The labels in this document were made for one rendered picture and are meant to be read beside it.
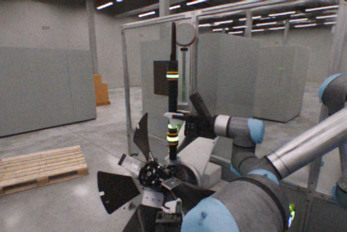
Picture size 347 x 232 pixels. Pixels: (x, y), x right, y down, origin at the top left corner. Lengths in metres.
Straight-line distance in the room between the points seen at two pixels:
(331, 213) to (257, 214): 1.19
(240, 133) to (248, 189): 0.34
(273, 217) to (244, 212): 0.06
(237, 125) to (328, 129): 0.24
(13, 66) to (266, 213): 5.97
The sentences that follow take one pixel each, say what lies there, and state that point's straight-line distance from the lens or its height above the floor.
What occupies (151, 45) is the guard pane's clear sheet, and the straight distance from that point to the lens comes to 1.94.
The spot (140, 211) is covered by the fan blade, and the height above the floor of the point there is 1.09.
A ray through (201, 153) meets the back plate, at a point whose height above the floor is 1.21.
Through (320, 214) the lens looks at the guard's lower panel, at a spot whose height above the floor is 0.86.
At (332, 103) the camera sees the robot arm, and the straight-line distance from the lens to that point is 0.84.
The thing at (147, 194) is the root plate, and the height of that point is 1.13.
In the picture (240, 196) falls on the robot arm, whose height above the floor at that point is 1.49.
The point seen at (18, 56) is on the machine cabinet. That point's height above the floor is 1.84.
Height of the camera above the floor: 1.69
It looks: 15 degrees down
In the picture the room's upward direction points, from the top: straight up
